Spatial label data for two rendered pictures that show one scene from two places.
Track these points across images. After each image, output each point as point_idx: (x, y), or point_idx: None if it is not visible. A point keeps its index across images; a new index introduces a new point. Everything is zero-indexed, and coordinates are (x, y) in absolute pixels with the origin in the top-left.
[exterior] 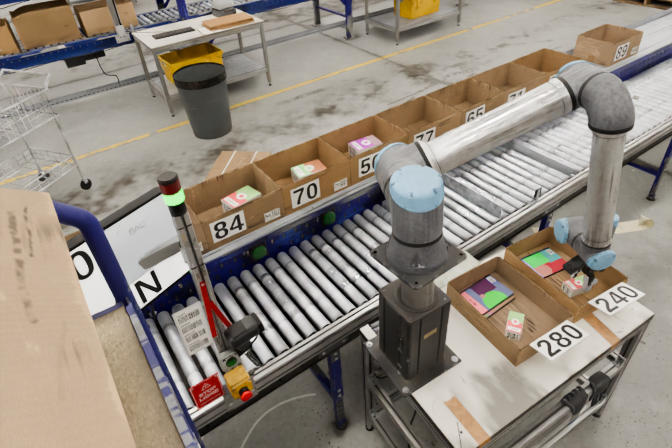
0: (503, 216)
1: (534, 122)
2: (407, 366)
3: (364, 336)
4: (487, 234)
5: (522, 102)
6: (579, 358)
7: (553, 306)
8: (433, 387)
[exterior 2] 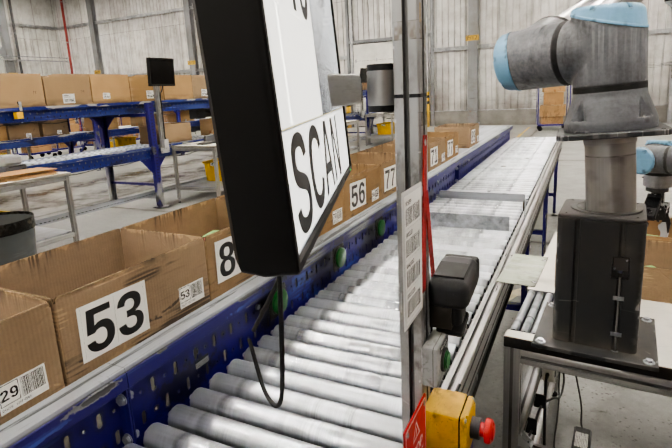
0: (511, 230)
1: (629, 0)
2: (637, 320)
3: (519, 340)
4: (516, 241)
5: None
6: None
7: (666, 251)
8: (667, 351)
